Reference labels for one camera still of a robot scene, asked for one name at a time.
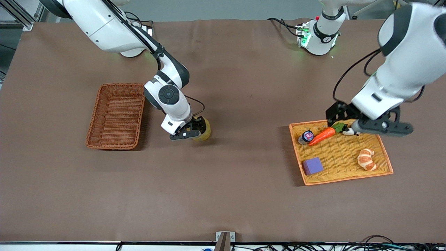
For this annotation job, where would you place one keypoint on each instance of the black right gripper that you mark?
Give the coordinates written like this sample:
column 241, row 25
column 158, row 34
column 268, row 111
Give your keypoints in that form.
column 199, row 124

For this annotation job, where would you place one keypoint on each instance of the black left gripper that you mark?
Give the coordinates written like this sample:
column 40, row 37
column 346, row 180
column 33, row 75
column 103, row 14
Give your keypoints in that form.
column 339, row 111

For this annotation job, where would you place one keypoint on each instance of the yellow packing tape roll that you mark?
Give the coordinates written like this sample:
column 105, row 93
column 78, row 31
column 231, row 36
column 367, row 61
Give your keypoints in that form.
column 207, row 134

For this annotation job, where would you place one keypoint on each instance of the left arm base connector plate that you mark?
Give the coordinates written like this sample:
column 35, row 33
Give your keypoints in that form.
column 302, row 35

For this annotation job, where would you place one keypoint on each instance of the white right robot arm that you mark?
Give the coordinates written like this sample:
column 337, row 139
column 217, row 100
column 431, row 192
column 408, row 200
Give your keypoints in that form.
column 108, row 24

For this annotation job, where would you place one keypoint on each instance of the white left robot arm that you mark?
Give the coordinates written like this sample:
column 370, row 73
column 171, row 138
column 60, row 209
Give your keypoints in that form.
column 404, row 62

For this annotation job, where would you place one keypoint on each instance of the orange flat woven basket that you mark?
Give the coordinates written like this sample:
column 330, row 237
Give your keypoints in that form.
column 343, row 176

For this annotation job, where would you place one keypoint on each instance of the brown wicker basket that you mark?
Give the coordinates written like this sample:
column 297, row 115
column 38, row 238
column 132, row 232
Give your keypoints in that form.
column 116, row 118

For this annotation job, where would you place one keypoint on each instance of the orange toy carrot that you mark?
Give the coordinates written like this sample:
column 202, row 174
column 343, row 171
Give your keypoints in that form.
column 324, row 135

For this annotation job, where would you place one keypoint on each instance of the black white panda toy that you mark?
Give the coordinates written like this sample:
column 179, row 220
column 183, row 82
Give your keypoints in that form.
column 347, row 131

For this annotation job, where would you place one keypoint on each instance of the small can purple lid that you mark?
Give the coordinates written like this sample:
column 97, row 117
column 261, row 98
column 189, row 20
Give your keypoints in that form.
column 306, row 136

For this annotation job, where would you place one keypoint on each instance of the purple block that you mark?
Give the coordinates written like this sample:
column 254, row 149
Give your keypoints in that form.
column 313, row 166

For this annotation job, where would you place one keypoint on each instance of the toy croissant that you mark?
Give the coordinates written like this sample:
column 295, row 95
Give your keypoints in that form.
column 366, row 160

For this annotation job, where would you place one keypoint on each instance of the brown table cover sheet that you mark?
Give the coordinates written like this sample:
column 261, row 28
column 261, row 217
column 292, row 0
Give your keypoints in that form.
column 244, row 87

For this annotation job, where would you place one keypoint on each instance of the metal table edge bracket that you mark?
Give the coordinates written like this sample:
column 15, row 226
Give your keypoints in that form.
column 225, row 240

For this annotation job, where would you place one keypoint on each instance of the aluminium frame profile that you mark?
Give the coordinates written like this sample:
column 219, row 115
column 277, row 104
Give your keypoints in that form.
column 21, row 17

